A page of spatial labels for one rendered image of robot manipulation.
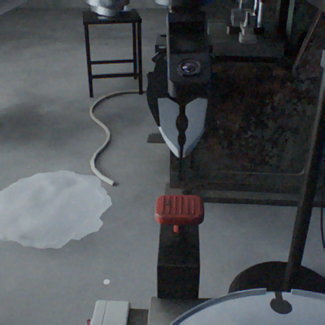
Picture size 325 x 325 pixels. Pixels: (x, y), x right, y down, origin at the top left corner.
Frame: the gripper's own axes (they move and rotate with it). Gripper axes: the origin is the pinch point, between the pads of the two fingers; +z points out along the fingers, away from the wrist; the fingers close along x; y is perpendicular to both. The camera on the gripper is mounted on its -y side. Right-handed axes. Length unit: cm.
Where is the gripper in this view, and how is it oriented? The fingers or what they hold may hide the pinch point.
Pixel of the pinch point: (181, 151)
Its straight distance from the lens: 58.0
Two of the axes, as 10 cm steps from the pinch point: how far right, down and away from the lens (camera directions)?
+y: 0.5, -4.8, 8.8
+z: 0.0, 8.8, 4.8
